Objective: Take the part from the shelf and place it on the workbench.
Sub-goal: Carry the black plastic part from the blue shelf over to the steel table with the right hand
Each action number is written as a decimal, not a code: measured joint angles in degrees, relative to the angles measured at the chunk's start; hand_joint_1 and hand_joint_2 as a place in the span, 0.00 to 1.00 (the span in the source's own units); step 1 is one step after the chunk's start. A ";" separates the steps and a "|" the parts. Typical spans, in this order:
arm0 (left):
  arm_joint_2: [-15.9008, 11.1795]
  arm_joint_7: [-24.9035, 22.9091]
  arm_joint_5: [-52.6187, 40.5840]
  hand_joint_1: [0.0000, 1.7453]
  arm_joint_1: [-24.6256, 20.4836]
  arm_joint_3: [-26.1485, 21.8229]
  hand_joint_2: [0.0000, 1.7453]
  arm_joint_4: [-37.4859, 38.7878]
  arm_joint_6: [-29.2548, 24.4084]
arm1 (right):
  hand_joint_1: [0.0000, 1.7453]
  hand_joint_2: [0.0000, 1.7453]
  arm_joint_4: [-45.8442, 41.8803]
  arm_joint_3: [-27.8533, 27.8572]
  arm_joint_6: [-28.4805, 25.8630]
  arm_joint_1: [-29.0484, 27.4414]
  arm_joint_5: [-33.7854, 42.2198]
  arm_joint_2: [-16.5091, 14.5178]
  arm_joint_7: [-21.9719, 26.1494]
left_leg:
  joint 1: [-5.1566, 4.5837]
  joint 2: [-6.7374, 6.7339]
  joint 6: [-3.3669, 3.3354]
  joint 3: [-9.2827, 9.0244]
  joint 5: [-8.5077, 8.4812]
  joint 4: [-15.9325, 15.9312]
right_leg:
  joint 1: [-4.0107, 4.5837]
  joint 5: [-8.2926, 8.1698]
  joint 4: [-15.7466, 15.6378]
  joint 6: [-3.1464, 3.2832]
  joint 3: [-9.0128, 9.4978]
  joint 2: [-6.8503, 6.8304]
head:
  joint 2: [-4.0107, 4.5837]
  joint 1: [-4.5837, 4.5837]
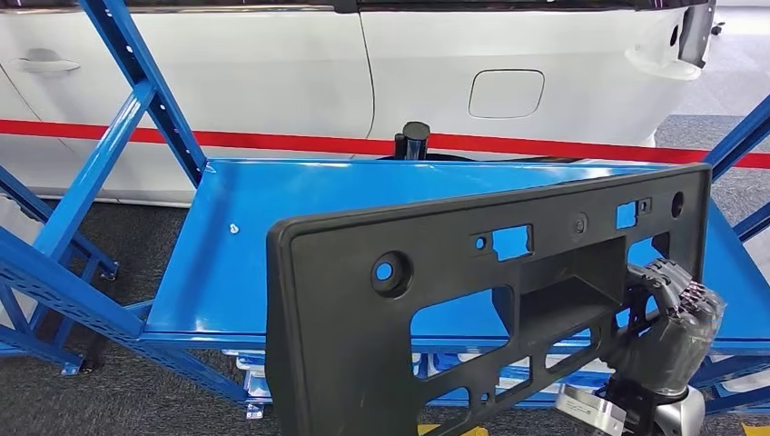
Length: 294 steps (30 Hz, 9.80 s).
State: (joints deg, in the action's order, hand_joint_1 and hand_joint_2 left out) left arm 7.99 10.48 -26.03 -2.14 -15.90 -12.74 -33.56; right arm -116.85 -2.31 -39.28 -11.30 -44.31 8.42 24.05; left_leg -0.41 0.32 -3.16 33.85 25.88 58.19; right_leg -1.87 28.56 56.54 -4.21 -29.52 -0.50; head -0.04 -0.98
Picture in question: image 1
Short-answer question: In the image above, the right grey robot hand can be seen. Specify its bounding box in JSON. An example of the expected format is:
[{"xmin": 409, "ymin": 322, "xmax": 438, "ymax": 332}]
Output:
[{"xmin": 601, "ymin": 258, "xmax": 726, "ymax": 399}]

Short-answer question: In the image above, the black plastic plate bracket part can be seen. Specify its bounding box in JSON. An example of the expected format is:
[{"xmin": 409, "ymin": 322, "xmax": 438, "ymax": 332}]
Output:
[{"xmin": 265, "ymin": 162, "xmax": 714, "ymax": 436}]

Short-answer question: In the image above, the blue metal shelf rack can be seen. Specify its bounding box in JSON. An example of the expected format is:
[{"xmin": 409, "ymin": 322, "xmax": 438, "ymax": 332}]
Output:
[{"xmin": 0, "ymin": 0, "xmax": 770, "ymax": 421}]

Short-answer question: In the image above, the white plastic bin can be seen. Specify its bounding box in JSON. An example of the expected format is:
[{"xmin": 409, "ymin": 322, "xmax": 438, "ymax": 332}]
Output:
[
  {"xmin": 235, "ymin": 354, "xmax": 273, "ymax": 400},
  {"xmin": 718, "ymin": 372, "xmax": 770, "ymax": 395}
]

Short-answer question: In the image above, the car fuel flap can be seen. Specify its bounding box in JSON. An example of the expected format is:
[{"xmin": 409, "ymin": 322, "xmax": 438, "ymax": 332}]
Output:
[{"xmin": 468, "ymin": 68, "xmax": 546, "ymax": 120}]

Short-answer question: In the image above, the white car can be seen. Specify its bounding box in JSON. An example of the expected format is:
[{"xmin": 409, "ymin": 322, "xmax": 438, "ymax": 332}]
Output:
[{"xmin": 0, "ymin": 0, "xmax": 718, "ymax": 210}]

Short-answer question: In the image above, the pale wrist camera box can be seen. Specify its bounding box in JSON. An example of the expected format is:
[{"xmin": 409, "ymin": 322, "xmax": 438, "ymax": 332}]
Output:
[{"xmin": 554, "ymin": 375, "xmax": 656, "ymax": 436}]

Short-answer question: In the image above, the black stanchion post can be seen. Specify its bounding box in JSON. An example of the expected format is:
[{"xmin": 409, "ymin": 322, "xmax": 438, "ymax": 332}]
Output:
[{"xmin": 393, "ymin": 121, "xmax": 432, "ymax": 162}]

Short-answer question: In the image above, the car door handle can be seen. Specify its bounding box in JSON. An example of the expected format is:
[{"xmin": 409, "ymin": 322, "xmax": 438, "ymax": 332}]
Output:
[{"xmin": 8, "ymin": 47, "xmax": 83, "ymax": 75}]

